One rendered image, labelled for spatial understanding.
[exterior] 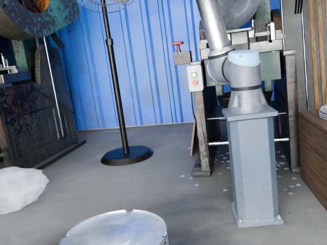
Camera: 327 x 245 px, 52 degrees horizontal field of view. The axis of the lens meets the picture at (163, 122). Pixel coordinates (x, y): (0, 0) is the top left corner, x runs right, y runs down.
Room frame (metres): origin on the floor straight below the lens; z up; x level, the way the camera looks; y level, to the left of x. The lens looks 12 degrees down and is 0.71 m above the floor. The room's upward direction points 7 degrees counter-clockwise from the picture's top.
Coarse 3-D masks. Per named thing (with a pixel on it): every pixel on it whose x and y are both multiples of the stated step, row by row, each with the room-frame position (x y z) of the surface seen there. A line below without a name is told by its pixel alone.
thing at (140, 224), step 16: (80, 224) 0.93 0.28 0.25; (96, 224) 0.92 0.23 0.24; (112, 224) 0.90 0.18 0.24; (128, 224) 0.89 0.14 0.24; (144, 224) 0.88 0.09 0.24; (160, 224) 0.87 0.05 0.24; (64, 240) 0.85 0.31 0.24; (80, 240) 0.84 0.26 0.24; (96, 240) 0.82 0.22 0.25; (112, 240) 0.80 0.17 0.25; (128, 240) 0.80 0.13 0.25; (144, 240) 0.80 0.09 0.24; (160, 240) 0.79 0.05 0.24
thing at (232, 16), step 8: (224, 0) 1.71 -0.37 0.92; (232, 0) 1.74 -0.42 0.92; (240, 0) 1.77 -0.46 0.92; (248, 0) 1.80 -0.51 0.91; (256, 0) 1.82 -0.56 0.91; (224, 8) 1.74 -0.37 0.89; (232, 8) 1.77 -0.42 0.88; (240, 8) 1.80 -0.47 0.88; (248, 8) 1.82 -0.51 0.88; (256, 8) 1.85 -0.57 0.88; (224, 16) 1.76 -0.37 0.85; (232, 16) 1.79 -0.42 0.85; (240, 16) 1.82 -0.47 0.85; (248, 16) 1.85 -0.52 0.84; (232, 24) 1.82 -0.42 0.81
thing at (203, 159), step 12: (204, 36) 2.34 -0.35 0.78; (204, 72) 1.99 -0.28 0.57; (204, 84) 2.02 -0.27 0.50; (204, 96) 1.96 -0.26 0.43; (204, 108) 1.83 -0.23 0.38; (204, 120) 1.81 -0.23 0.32; (216, 120) 2.52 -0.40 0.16; (204, 132) 1.81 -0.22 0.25; (216, 132) 2.43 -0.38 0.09; (204, 144) 1.81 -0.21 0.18; (204, 156) 1.81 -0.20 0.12; (204, 168) 1.81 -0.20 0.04
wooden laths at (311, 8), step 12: (300, 0) 2.83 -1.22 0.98; (312, 0) 2.80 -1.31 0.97; (312, 12) 2.79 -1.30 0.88; (312, 24) 2.78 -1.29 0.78; (312, 36) 2.77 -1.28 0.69; (312, 48) 2.76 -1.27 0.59; (312, 60) 2.75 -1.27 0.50; (324, 60) 2.74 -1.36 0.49; (324, 72) 2.73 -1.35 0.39; (324, 84) 2.72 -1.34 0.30; (324, 96) 2.71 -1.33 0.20
